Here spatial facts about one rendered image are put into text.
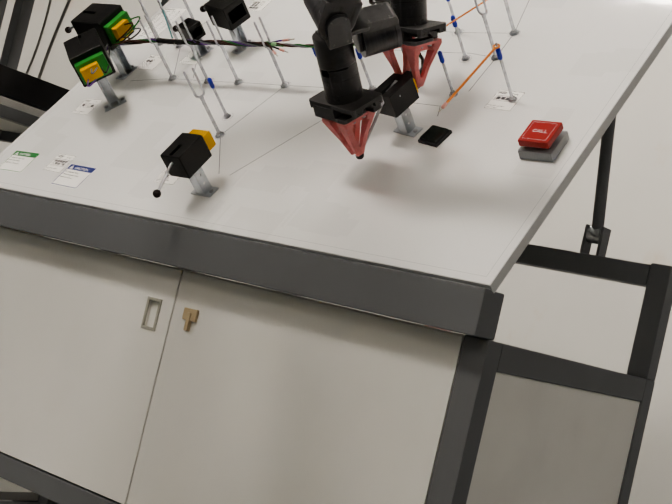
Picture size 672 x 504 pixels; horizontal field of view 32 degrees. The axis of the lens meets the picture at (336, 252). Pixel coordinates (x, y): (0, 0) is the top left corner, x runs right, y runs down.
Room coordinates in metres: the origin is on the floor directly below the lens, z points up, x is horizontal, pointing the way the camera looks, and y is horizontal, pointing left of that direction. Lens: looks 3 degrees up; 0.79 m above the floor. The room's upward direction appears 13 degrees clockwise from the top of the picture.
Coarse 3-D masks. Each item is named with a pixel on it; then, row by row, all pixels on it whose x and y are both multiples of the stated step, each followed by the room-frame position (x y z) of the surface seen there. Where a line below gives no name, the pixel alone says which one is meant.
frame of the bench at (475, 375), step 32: (480, 352) 1.56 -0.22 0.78; (512, 352) 1.61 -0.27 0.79; (480, 384) 1.56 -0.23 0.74; (576, 384) 1.79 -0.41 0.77; (608, 384) 1.88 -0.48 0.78; (640, 384) 1.98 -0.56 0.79; (448, 416) 1.58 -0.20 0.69; (480, 416) 1.57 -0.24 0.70; (640, 416) 2.00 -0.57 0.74; (448, 448) 1.57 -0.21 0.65; (32, 480) 2.06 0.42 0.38; (64, 480) 2.02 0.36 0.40; (448, 480) 1.56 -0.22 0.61
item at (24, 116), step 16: (0, 0) 2.28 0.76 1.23; (16, 0) 2.98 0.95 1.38; (32, 0) 2.98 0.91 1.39; (0, 16) 2.29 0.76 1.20; (16, 16) 2.97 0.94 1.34; (16, 32) 2.97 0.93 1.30; (16, 48) 2.97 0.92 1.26; (16, 64) 2.98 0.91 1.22; (0, 96) 2.37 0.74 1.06; (0, 112) 2.34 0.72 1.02; (16, 112) 2.37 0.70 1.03; (32, 112) 2.44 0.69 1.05; (0, 128) 2.90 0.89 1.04; (16, 128) 2.79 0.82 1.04; (0, 480) 2.67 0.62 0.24; (0, 496) 2.57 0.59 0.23; (16, 496) 2.60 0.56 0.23; (32, 496) 2.64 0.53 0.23
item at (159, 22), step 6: (168, 12) 2.51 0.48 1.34; (174, 12) 2.50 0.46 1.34; (180, 12) 2.49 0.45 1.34; (156, 18) 2.51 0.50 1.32; (162, 18) 2.50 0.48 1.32; (168, 18) 2.49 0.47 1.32; (174, 18) 2.48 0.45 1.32; (156, 24) 2.49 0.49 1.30; (162, 24) 2.47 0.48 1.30; (150, 30) 2.47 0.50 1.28; (156, 30) 2.46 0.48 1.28; (162, 30) 2.45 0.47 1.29; (138, 36) 2.47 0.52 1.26; (144, 36) 2.46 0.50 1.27; (150, 36) 2.45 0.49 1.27
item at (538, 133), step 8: (536, 120) 1.70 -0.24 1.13; (528, 128) 1.69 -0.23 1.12; (536, 128) 1.69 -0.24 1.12; (544, 128) 1.68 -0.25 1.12; (552, 128) 1.67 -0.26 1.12; (560, 128) 1.67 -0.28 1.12; (520, 136) 1.69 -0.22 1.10; (528, 136) 1.68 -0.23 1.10; (536, 136) 1.67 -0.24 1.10; (544, 136) 1.67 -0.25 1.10; (552, 136) 1.66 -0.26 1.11; (520, 144) 1.69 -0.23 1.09; (528, 144) 1.68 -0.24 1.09; (536, 144) 1.67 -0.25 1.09; (544, 144) 1.66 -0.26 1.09
